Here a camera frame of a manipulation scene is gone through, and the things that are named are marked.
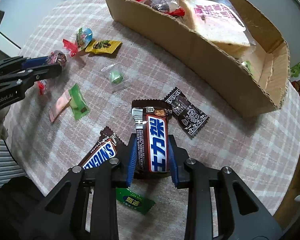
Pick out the red snack packet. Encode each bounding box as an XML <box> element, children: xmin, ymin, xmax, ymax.
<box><xmin>37</xmin><ymin>39</ymin><xmax>78</xmax><ymax>95</ymax></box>
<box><xmin>136</xmin><ymin>0</ymin><xmax>185</xmax><ymax>17</ymax></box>

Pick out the pink candy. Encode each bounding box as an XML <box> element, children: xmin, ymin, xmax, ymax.
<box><xmin>49</xmin><ymin>90</ymin><xmax>71</xmax><ymax>123</ymax></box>

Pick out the light green biscuit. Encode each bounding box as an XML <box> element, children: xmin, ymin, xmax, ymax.
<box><xmin>68</xmin><ymin>83</ymin><xmax>90</xmax><ymax>121</ymax></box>

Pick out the blue green jelly cup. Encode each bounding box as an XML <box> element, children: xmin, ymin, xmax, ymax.
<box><xmin>76</xmin><ymin>27</ymin><xmax>93</xmax><ymax>51</ymax></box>

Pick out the yellow candy packet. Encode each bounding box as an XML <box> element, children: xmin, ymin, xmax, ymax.
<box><xmin>85</xmin><ymin>40</ymin><xmax>122</xmax><ymax>54</ymax></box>

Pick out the Snickers bar English label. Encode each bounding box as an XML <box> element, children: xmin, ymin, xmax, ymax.
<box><xmin>79</xmin><ymin>126</ymin><xmax>125</xmax><ymax>169</ymax></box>

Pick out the black white patterned candy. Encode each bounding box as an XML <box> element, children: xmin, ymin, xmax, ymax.
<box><xmin>164</xmin><ymin>87</ymin><xmax>210</xmax><ymax>138</ymax></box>

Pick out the Snickers bar Chinese label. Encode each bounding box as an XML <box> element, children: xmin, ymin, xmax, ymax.
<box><xmin>131</xmin><ymin>99</ymin><xmax>172</xmax><ymax>179</ymax></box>

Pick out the bread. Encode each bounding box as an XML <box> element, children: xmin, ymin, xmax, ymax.
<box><xmin>177</xmin><ymin>0</ymin><xmax>256</xmax><ymax>59</ymax></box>

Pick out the pink plaid tablecloth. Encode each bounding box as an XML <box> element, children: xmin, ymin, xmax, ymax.
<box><xmin>4</xmin><ymin>0</ymin><xmax>300</xmax><ymax>239</ymax></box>

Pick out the clear wrapped green candy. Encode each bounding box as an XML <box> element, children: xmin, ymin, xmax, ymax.
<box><xmin>101</xmin><ymin>63</ymin><xmax>130</xmax><ymax>92</ymax></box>

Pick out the open cardboard box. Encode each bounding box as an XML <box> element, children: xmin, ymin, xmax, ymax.
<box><xmin>106</xmin><ymin>0</ymin><xmax>290</xmax><ymax>117</ymax></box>

